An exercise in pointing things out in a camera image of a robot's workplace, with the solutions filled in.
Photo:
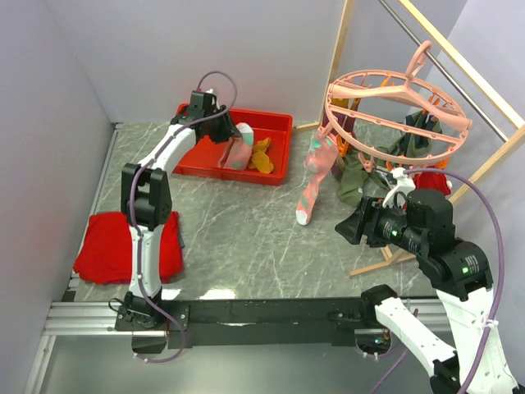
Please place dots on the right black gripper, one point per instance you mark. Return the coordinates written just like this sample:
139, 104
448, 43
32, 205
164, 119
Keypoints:
370, 209

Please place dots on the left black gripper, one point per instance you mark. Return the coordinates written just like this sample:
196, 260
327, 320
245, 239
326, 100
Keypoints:
229, 130

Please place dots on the pink patterned sock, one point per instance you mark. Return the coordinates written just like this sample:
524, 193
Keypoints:
238, 149
321, 158

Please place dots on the mustard yellow sock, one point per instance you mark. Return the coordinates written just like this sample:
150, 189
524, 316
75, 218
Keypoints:
259, 159

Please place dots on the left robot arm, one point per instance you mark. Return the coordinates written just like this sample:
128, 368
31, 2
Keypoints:
146, 199

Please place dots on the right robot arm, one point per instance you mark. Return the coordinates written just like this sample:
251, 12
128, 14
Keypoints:
460, 274

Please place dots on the pink round sock hanger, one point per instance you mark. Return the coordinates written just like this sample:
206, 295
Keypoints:
365, 85

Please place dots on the red plastic bin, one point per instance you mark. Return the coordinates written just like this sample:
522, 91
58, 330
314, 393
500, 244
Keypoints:
203, 159

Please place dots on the olive green sock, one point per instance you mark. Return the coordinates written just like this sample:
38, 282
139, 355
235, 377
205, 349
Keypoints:
352, 177

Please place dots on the red hanging sock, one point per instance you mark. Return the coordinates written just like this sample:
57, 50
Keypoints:
433, 181

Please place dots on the maroon hanging sock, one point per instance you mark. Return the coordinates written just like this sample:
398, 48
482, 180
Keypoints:
347, 123

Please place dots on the red folded cloth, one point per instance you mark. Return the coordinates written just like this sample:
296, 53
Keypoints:
106, 256

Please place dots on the metal hanging rod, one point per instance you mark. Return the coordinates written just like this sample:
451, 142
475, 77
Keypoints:
463, 93

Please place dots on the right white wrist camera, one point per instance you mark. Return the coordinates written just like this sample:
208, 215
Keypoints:
403, 184

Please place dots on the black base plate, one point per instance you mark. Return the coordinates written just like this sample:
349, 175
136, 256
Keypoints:
336, 321

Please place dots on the wooden drying rack frame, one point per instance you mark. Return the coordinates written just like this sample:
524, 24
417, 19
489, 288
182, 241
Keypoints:
404, 95

